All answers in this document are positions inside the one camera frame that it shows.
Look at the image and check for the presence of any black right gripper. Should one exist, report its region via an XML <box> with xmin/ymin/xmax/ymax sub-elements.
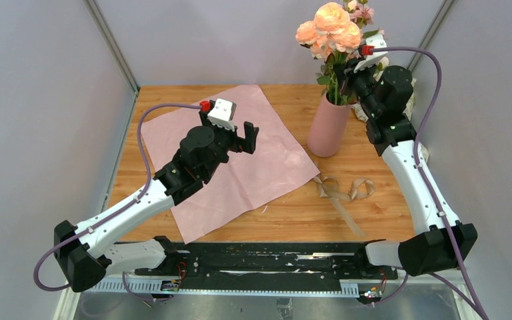
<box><xmin>334</xmin><ymin>56</ymin><xmax>383</xmax><ymax>118</ymax></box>

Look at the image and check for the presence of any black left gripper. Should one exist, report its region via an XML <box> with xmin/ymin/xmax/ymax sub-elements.
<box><xmin>200</xmin><ymin>110</ymin><xmax>259</xmax><ymax>180</ymax></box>

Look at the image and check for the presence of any pink wrapping paper sheet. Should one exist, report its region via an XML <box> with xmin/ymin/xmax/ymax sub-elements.
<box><xmin>131</xmin><ymin>85</ymin><xmax>319</xmax><ymax>242</ymax></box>

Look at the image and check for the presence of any pink cylindrical vase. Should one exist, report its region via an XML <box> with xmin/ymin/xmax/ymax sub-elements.
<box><xmin>307</xmin><ymin>94</ymin><xmax>351</xmax><ymax>158</ymax></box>

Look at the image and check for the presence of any beige ribbon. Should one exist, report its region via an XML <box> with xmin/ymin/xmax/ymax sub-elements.
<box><xmin>312</xmin><ymin>174</ymin><xmax>375</xmax><ymax>238</ymax></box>

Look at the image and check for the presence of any orange rose stem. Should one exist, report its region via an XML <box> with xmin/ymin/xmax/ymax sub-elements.
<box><xmin>295</xmin><ymin>21</ymin><xmax>337</xmax><ymax>104</ymax></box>

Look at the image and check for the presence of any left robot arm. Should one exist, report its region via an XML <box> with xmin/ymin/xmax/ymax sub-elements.
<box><xmin>53</xmin><ymin>99</ymin><xmax>259</xmax><ymax>293</ymax></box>

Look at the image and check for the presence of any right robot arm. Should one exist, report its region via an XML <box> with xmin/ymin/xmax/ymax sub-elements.
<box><xmin>334</xmin><ymin>59</ymin><xmax>477</xmax><ymax>279</ymax></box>

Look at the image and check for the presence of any crumpled green patterned cloth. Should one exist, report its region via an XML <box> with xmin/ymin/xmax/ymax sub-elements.
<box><xmin>351</xmin><ymin>93</ymin><xmax>429</xmax><ymax>162</ymax></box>

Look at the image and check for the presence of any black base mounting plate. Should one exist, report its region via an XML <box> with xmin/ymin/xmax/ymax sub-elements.
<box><xmin>134</xmin><ymin>242</ymin><xmax>399</xmax><ymax>293</ymax></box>

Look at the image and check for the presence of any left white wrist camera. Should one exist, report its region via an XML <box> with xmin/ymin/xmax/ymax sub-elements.
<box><xmin>207</xmin><ymin>98</ymin><xmax>237</xmax><ymax>132</ymax></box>

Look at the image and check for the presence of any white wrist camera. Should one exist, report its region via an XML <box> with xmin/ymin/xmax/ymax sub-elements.
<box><xmin>207</xmin><ymin>98</ymin><xmax>237</xmax><ymax>132</ymax></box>
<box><xmin>353</xmin><ymin>33</ymin><xmax>388</xmax><ymax>73</ymax></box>

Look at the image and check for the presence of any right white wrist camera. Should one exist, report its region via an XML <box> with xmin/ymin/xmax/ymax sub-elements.
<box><xmin>353</xmin><ymin>33</ymin><xmax>388</xmax><ymax>73</ymax></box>

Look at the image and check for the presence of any aluminium rail frame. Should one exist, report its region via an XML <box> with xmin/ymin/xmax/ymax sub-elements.
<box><xmin>53</xmin><ymin>247</ymin><xmax>482</xmax><ymax>320</ymax></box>

